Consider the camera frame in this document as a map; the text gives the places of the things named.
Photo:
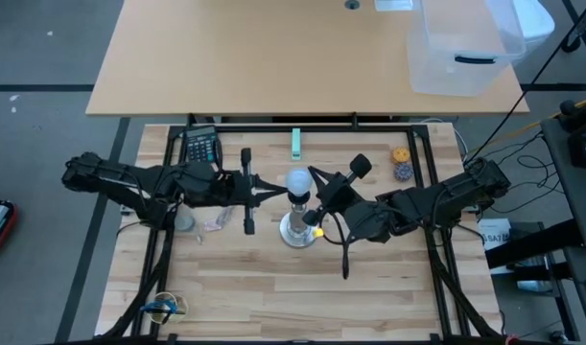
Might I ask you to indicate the glass jar with blue tool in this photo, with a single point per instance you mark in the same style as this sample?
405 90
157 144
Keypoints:
175 306

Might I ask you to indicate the clear plastic wrapper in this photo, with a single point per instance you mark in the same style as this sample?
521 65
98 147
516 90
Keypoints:
220 221

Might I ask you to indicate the black desk calculator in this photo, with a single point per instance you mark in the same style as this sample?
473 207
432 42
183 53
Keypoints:
201 144

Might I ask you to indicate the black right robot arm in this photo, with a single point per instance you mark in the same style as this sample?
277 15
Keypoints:
446 196

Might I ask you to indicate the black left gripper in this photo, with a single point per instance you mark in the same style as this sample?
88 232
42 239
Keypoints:
230 189

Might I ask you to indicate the white labelled box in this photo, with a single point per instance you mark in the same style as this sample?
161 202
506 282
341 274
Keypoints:
494 235

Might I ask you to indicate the orange patterned disc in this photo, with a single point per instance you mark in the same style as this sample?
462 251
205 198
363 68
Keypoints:
401 155

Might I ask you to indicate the white paper sheet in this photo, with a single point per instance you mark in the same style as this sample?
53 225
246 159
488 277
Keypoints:
393 5

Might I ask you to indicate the clear plastic storage bin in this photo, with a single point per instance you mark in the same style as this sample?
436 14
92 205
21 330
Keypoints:
465 48

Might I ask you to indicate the white plastic chair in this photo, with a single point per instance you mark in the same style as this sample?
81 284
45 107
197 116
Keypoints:
537 21

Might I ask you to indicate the silver metal table lamp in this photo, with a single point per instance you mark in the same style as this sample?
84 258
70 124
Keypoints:
297 235

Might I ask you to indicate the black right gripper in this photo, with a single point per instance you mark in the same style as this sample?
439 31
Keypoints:
343 196

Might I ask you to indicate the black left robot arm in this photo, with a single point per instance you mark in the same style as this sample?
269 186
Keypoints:
110 179

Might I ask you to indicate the black aluminium table frame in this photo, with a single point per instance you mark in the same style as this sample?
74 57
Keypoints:
297 129

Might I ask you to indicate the white lightbulb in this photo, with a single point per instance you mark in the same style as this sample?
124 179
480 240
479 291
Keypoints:
298 181

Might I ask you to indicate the black side cart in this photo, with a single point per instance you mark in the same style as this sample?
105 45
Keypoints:
575 191

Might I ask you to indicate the red-edged case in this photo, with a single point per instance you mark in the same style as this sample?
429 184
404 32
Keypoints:
0 230

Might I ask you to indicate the tan wooden desk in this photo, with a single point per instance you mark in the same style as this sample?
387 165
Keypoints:
249 57

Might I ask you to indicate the purple patterned disc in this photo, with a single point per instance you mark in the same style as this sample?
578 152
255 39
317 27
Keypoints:
404 172

